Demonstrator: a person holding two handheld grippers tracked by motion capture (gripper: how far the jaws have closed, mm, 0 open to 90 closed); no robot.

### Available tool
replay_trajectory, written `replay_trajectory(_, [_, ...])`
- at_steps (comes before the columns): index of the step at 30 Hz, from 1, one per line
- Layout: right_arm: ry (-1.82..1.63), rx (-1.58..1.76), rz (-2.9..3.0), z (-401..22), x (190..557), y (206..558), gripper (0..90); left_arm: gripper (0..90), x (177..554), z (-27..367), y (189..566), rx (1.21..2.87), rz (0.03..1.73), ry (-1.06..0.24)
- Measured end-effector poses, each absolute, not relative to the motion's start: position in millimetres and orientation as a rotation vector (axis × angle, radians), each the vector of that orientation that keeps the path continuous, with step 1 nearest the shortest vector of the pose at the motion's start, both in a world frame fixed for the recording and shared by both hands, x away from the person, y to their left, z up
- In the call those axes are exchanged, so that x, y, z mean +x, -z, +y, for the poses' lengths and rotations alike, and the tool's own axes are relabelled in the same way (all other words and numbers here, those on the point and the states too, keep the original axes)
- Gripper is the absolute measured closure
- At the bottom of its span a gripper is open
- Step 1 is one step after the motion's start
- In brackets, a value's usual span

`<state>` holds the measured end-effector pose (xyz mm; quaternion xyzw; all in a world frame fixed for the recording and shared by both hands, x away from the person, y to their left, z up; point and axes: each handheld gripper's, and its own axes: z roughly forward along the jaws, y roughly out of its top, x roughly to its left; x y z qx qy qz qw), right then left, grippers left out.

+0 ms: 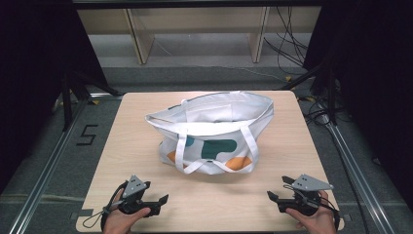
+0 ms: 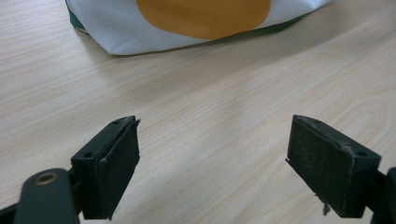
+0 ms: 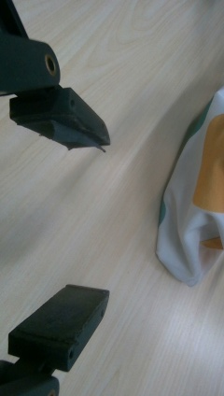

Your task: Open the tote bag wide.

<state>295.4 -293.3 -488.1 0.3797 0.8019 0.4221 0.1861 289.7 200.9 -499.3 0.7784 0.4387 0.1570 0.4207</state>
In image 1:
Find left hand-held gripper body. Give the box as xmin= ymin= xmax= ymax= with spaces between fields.
xmin=111 ymin=175 xmax=162 ymax=217

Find person's left hand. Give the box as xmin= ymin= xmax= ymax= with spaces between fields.
xmin=102 ymin=187 xmax=152 ymax=234

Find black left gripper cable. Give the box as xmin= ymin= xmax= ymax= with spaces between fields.
xmin=82 ymin=180 xmax=129 ymax=229

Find dark curtain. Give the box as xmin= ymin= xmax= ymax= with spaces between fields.
xmin=0 ymin=0 xmax=109 ymax=196
xmin=302 ymin=0 xmax=413 ymax=209

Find person's right hand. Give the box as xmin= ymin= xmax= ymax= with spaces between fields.
xmin=284 ymin=189 xmax=339 ymax=234

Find white tote bag coloured patches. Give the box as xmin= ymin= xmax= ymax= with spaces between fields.
xmin=144 ymin=91 xmax=275 ymax=176

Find light wooden shelf unit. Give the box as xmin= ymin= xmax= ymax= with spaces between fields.
xmin=76 ymin=5 xmax=323 ymax=65

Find aluminium floor rail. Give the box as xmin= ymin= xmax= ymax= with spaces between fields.
xmin=7 ymin=93 xmax=125 ymax=234
xmin=319 ymin=102 xmax=396 ymax=234

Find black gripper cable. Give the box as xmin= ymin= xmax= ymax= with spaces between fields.
xmin=82 ymin=180 xmax=129 ymax=229
xmin=319 ymin=194 xmax=342 ymax=230

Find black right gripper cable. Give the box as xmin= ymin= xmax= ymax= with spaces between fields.
xmin=319 ymin=194 xmax=342 ymax=230

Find black metal stand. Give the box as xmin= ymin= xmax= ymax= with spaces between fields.
xmin=60 ymin=68 xmax=122 ymax=132
xmin=278 ymin=48 xmax=340 ymax=127

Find black floor cables bundle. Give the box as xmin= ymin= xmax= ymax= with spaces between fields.
xmin=262 ymin=5 xmax=310 ymax=76

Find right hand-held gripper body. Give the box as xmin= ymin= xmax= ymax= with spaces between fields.
xmin=278 ymin=174 xmax=335 ymax=217

